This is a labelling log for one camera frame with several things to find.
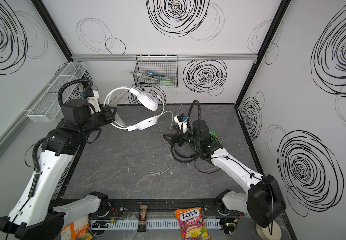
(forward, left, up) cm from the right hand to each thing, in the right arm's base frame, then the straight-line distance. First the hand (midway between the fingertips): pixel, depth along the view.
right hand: (167, 131), depth 74 cm
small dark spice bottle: (-33, +11, -21) cm, 41 cm away
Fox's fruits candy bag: (-37, -12, -21) cm, 44 cm away
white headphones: (+37, +28, -23) cm, 51 cm away
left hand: (+2, +21, +15) cm, 26 cm away
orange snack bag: (-39, +38, -21) cm, 59 cm away
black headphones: (+2, -11, -26) cm, 28 cm away
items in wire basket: (+30, +5, +10) cm, 32 cm away
